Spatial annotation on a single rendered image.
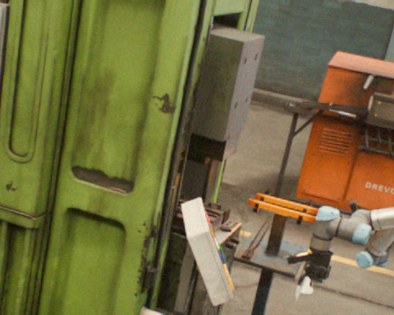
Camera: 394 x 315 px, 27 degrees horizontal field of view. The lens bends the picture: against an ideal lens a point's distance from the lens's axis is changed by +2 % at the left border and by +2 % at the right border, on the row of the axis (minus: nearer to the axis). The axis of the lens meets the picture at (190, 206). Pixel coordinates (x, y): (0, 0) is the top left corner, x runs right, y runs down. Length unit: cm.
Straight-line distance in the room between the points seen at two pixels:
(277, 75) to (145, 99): 790
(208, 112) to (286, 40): 768
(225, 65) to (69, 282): 111
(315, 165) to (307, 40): 414
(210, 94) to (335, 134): 369
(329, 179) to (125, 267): 391
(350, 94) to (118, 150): 385
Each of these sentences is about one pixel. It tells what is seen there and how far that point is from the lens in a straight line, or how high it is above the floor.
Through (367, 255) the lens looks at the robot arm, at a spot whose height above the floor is 90.
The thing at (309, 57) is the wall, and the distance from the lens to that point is 1091.
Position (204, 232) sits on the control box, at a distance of 278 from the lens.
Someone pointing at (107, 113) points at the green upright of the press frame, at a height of 140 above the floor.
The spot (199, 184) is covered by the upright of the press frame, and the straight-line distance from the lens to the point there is 379.
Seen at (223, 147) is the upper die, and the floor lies 133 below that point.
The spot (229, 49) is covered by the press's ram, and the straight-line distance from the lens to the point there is 322.
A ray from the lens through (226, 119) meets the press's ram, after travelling 326.
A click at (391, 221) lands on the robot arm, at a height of 128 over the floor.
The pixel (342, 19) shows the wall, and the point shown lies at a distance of 1083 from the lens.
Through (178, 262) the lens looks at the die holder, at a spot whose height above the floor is 79.
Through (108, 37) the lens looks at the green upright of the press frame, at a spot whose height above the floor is 169.
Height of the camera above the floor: 219
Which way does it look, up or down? 19 degrees down
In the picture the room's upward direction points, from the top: 11 degrees clockwise
